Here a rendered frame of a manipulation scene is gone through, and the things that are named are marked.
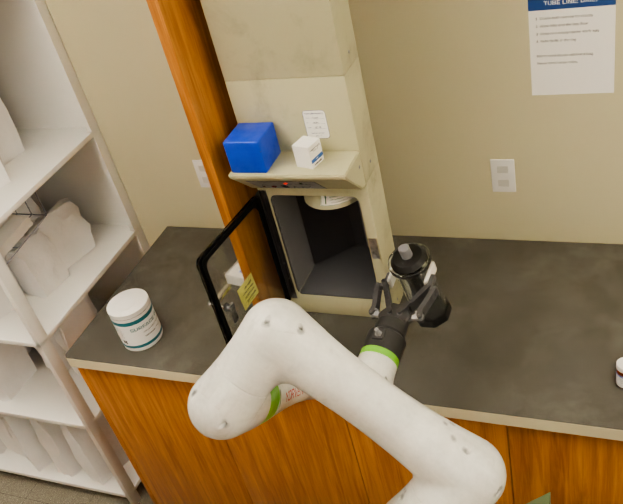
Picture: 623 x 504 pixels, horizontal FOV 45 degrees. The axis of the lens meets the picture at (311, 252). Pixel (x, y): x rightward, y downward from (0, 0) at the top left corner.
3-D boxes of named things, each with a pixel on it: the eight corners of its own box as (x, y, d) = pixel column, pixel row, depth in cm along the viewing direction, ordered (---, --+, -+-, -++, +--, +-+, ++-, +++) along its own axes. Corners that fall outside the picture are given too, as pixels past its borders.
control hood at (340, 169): (254, 182, 207) (244, 151, 201) (367, 184, 194) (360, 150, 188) (237, 207, 199) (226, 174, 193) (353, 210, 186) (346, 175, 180)
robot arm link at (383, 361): (386, 427, 168) (380, 402, 160) (334, 414, 173) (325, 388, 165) (405, 375, 176) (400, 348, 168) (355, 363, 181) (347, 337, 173)
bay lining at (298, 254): (324, 242, 246) (300, 148, 225) (401, 246, 236) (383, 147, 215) (297, 292, 228) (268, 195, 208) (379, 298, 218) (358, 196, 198)
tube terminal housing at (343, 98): (320, 259, 252) (262, 39, 207) (415, 265, 239) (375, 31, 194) (293, 310, 234) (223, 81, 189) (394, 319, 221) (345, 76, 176)
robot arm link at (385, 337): (369, 368, 180) (405, 372, 175) (353, 338, 172) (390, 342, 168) (377, 347, 183) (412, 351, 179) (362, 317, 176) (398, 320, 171)
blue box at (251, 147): (247, 152, 200) (238, 122, 195) (281, 152, 196) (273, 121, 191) (231, 173, 193) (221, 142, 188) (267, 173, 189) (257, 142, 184)
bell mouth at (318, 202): (316, 174, 222) (312, 158, 219) (374, 174, 215) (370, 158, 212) (295, 209, 209) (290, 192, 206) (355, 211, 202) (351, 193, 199)
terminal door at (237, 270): (292, 302, 229) (258, 192, 206) (240, 374, 210) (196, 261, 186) (289, 302, 230) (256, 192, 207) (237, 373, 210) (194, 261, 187)
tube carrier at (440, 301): (418, 292, 206) (394, 241, 192) (456, 295, 201) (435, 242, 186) (407, 325, 201) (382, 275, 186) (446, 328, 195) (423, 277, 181)
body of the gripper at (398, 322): (400, 328, 173) (411, 297, 178) (366, 325, 177) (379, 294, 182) (409, 348, 178) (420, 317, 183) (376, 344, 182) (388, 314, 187)
